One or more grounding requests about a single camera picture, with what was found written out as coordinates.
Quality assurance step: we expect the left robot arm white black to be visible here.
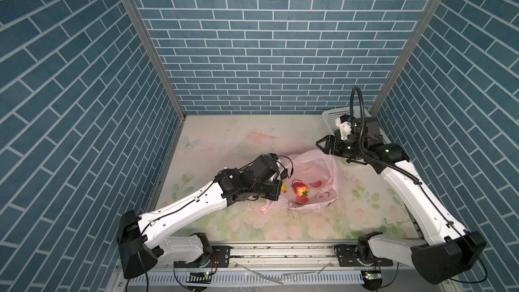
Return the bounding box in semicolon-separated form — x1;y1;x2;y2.
116;154;293;280

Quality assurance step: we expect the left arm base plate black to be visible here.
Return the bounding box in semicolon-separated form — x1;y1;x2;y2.
174;245;231;268

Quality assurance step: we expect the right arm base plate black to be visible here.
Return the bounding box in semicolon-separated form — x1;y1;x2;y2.
333;244;393;267

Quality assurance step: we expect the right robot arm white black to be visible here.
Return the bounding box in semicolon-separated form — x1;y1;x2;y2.
316;114;487;285

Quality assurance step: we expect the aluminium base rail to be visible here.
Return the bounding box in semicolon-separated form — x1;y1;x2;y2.
113;240;451;273

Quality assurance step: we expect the pink plastic fruit bag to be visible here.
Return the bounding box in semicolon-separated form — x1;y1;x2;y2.
261;150;343;214

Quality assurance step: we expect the white slotted cable duct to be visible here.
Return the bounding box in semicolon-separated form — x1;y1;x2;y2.
129;270;364;288

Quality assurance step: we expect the red wax apple toy fruit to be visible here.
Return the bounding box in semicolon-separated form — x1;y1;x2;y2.
292;182;309;197

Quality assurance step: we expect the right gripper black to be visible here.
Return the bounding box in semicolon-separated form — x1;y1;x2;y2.
315;134;364;161

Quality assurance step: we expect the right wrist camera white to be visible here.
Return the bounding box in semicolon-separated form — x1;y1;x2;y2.
334;114;351;141

